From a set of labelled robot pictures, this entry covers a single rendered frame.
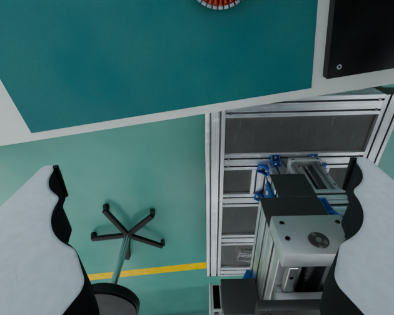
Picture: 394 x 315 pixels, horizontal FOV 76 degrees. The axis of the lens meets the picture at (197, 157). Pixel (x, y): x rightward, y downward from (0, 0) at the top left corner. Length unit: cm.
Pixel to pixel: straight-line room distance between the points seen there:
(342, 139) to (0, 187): 199
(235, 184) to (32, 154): 118
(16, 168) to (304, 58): 168
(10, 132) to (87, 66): 25
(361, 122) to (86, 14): 117
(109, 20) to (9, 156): 142
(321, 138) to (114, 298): 129
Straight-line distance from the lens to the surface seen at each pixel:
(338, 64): 56
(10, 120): 69
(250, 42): 52
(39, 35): 58
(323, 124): 129
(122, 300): 153
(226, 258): 180
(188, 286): 247
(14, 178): 194
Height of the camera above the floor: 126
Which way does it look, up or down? 58 degrees down
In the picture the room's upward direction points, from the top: 180 degrees clockwise
